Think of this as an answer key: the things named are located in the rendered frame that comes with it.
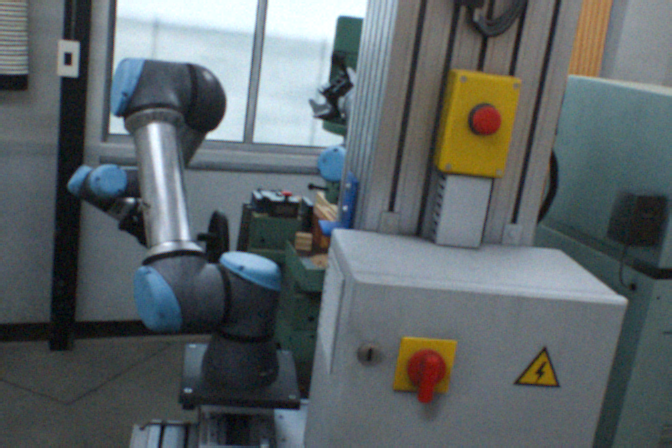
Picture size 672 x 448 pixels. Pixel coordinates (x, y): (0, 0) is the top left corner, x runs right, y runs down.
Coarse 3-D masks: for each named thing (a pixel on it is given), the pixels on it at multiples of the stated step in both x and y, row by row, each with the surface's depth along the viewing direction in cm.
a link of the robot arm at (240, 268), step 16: (224, 256) 147; (240, 256) 150; (256, 256) 153; (224, 272) 144; (240, 272) 144; (256, 272) 144; (272, 272) 146; (224, 288) 142; (240, 288) 144; (256, 288) 144; (272, 288) 146; (240, 304) 144; (256, 304) 145; (272, 304) 148; (224, 320) 144; (240, 320) 146; (256, 320) 146; (272, 320) 149
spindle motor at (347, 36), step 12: (336, 24) 208; (348, 24) 204; (360, 24) 202; (336, 36) 208; (348, 36) 204; (360, 36) 203; (336, 48) 208; (348, 48) 205; (348, 60) 206; (336, 72) 209; (324, 120) 215; (336, 120) 210; (336, 132) 210
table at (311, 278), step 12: (288, 240) 215; (252, 252) 212; (264, 252) 213; (276, 252) 214; (288, 252) 213; (300, 252) 206; (312, 252) 208; (324, 252) 209; (288, 264) 212; (300, 264) 200; (312, 264) 198; (300, 276) 199; (312, 276) 195; (324, 276) 196; (312, 288) 196
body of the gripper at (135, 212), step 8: (136, 200) 198; (136, 208) 196; (128, 216) 196; (136, 216) 199; (120, 224) 199; (128, 224) 198; (136, 224) 199; (144, 224) 199; (128, 232) 200; (136, 232) 199; (144, 232) 199; (144, 240) 198
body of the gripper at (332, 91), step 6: (342, 72) 187; (336, 78) 189; (342, 78) 186; (348, 78) 186; (324, 84) 190; (330, 84) 187; (336, 84) 183; (342, 84) 180; (348, 84) 180; (318, 90) 189; (324, 90) 185; (330, 90) 186; (336, 90) 180; (342, 90) 182; (324, 96) 188; (330, 96) 186; (336, 96) 183; (330, 102) 187; (336, 102) 187; (336, 108) 187
